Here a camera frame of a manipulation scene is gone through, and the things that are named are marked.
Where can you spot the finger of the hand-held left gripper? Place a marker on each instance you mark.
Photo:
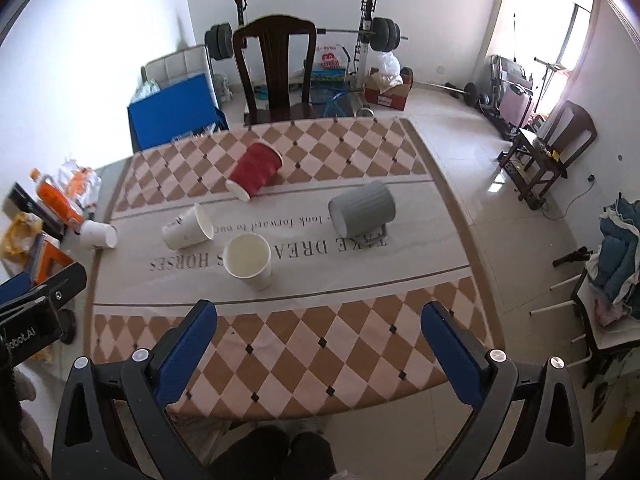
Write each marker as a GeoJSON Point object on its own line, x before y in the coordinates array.
{"type": "Point", "coordinates": [57, 285]}

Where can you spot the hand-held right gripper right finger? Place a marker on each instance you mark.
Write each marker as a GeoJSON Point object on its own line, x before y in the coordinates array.
{"type": "Point", "coordinates": [451, 355]}

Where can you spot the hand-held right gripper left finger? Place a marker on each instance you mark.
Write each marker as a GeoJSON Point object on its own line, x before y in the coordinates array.
{"type": "Point", "coordinates": [184, 355]}

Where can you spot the small white cup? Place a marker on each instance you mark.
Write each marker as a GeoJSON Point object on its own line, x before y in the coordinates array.
{"type": "Point", "coordinates": [95, 236]}

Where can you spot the plain white paper cup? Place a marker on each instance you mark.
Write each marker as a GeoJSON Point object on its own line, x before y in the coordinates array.
{"type": "Point", "coordinates": [247, 260]}

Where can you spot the white printed paper cup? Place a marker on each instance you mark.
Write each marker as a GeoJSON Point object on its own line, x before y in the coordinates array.
{"type": "Point", "coordinates": [185, 230]}

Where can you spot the grey ribbed cup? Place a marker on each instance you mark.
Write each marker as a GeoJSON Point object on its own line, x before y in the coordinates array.
{"type": "Point", "coordinates": [362, 207]}

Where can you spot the red paper cup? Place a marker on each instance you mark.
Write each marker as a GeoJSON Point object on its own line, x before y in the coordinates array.
{"type": "Point", "coordinates": [255, 167]}

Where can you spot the orange box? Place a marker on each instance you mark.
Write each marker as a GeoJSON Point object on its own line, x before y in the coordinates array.
{"type": "Point", "coordinates": [50, 257]}

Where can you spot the yellow snack packet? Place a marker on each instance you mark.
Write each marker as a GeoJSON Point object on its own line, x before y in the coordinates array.
{"type": "Point", "coordinates": [20, 235]}

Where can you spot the black box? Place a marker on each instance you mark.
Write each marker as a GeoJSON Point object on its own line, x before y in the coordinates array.
{"type": "Point", "coordinates": [30, 207]}

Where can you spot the orange drink bottle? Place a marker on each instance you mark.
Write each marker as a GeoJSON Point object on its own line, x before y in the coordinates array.
{"type": "Point", "coordinates": [57, 199]}

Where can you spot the orange and white snack packet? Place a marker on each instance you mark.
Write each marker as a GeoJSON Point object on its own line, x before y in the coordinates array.
{"type": "Point", "coordinates": [80, 182]}

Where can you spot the checkered printed tablecloth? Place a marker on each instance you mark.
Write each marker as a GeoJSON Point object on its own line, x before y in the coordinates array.
{"type": "Point", "coordinates": [350, 280]}

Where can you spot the person's legs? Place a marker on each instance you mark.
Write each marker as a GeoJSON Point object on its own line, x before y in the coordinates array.
{"type": "Point", "coordinates": [272, 452]}

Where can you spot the white-legged chair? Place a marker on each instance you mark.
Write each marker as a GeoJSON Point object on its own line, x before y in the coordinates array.
{"type": "Point", "coordinates": [605, 332]}

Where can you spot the black tool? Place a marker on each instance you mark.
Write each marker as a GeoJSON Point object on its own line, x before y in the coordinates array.
{"type": "Point", "coordinates": [572, 256]}

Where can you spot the pile of clothes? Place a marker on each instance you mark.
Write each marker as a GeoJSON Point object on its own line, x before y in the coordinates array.
{"type": "Point", "coordinates": [620, 260]}

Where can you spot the blue storage box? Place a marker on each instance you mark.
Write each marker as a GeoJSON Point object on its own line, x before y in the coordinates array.
{"type": "Point", "coordinates": [172, 110]}

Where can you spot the dark wooden side chair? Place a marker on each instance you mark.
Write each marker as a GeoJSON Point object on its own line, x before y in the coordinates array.
{"type": "Point", "coordinates": [570, 130]}

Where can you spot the pink suitcase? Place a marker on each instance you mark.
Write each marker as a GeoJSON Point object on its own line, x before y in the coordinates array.
{"type": "Point", "coordinates": [517, 105]}

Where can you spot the small barbell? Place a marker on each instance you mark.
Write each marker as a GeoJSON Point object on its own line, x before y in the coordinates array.
{"type": "Point", "coordinates": [467, 92]}

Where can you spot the cardboard box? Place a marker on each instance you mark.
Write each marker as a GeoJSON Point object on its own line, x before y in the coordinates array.
{"type": "Point", "coordinates": [387, 95]}

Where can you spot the blue badminton racket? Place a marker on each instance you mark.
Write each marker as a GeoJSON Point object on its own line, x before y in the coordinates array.
{"type": "Point", "coordinates": [332, 102]}

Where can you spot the red and white plastic bag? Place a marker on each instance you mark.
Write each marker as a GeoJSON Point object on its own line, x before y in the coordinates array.
{"type": "Point", "coordinates": [331, 59]}

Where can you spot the barbell with black plates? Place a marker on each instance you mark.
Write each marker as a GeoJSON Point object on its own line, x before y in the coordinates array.
{"type": "Point", "coordinates": [385, 34]}

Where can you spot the metal squat rack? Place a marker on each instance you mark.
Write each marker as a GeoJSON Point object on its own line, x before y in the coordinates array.
{"type": "Point", "coordinates": [367, 20]}

